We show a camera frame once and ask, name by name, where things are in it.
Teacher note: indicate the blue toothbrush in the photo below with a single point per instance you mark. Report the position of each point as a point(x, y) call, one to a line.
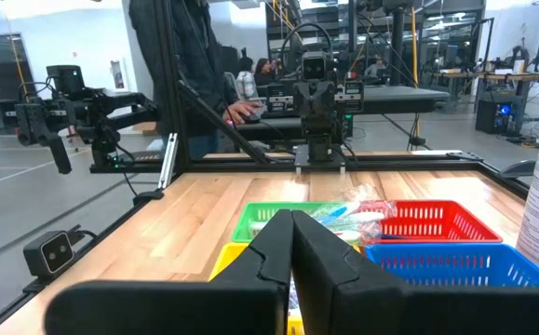
point(334, 214)
point(367, 217)

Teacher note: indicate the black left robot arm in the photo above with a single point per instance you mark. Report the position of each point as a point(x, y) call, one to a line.
point(320, 139)

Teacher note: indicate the white purple toothpaste tube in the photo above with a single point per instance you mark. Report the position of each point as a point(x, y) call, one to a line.
point(293, 298)

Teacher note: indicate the green plastic basket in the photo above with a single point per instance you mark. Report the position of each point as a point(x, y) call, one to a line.
point(260, 211)

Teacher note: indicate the black computer tower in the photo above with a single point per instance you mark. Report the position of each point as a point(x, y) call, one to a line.
point(499, 114)

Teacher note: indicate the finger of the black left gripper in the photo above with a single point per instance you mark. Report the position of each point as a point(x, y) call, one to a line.
point(343, 97)
point(287, 98)

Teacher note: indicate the clear plastic packets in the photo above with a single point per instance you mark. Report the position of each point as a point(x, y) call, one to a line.
point(378, 209)

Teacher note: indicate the blue plastic basket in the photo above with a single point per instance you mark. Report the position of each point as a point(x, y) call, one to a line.
point(460, 265)

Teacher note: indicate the person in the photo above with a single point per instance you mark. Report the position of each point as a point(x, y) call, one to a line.
point(190, 60)
point(376, 67)
point(264, 72)
point(246, 81)

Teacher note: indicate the fire extinguisher cabinet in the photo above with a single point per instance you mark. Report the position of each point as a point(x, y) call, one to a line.
point(117, 74)

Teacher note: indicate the yellow plastic basket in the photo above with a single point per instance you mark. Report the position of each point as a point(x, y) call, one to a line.
point(227, 260)

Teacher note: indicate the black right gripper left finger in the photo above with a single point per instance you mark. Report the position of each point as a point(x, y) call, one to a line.
point(269, 260)

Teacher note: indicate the red plastic basket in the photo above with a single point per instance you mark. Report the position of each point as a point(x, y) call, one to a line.
point(436, 221)

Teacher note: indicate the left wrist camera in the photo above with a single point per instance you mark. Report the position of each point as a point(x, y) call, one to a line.
point(314, 66)

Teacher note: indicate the purple razor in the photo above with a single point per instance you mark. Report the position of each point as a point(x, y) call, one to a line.
point(392, 237)

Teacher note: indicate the black table-level camera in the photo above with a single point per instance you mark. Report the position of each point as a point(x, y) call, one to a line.
point(50, 253)

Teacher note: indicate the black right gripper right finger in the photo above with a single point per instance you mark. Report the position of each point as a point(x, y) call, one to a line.
point(325, 270)

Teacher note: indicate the person's hand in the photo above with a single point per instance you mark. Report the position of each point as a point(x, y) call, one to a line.
point(242, 111)

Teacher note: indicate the black computer mouse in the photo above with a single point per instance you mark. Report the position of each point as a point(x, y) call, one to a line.
point(251, 118)

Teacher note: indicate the silver aluminium rail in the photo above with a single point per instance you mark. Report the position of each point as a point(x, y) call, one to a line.
point(168, 160)

